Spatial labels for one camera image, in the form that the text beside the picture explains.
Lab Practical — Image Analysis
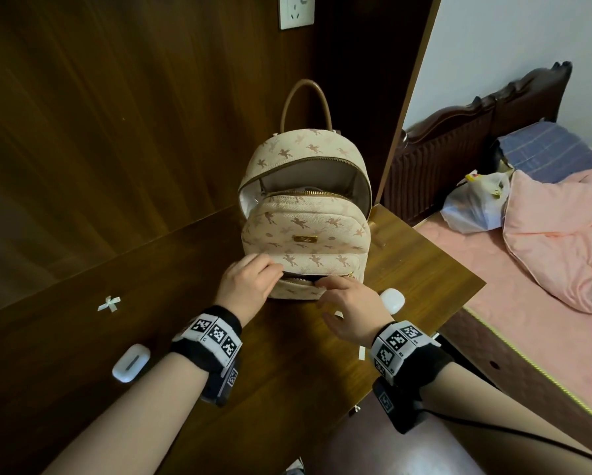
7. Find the right marker wristband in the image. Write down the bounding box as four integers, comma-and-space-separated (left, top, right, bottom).
368, 320, 454, 389

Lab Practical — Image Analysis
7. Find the beige horse-print backpack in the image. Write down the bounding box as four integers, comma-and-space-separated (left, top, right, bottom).
237, 79, 374, 301

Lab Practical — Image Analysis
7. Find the white earbuds case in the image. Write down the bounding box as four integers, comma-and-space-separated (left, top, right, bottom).
378, 288, 405, 315

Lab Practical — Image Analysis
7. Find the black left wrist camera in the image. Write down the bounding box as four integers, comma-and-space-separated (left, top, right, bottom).
200, 358, 241, 407

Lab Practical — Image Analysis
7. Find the person's right forearm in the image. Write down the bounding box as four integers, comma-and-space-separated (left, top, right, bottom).
419, 360, 592, 475

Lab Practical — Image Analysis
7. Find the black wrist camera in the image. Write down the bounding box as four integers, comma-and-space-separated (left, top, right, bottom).
200, 358, 241, 407
372, 378, 428, 435

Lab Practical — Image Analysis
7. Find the brown wooden bed rail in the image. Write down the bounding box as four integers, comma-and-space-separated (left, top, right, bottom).
439, 306, 592, 446

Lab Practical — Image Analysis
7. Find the blue plaid pillow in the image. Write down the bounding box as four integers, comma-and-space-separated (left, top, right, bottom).
496, 121, 592, 185

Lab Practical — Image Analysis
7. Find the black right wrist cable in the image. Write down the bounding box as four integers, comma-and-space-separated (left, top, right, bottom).
424, 409, 592, 466

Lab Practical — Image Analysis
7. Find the white wall socket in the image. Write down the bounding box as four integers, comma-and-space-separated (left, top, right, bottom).
277, 0, 316, 30

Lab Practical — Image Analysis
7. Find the person's left forearm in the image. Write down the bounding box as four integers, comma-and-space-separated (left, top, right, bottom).
43, 352, 210, 475

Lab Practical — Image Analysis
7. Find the person's left hand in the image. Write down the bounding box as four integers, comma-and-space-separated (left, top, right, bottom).
214, 253, 285, 328

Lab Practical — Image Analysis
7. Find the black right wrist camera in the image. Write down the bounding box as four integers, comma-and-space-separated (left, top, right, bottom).
372, 378, 428, 435

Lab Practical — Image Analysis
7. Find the white plastic bag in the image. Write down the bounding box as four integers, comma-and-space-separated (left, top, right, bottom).
440, 170, 512, 236

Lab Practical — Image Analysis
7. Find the dark wooden bed headboard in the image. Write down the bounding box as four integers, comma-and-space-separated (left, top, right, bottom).
382, 61, 573, 227

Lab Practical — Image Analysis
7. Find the white oval object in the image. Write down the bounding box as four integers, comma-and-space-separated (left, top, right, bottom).
111, 343, 152, 383

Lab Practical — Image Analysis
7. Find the large white ribbon cross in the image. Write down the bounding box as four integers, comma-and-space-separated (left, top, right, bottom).
334, 311, 367, 362

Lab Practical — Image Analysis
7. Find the person's right hand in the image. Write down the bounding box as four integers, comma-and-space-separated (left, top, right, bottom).
317, 275, 395, 348

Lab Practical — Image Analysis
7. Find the pink quilt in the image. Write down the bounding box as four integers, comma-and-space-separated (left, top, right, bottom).
502, 168, 592, 315

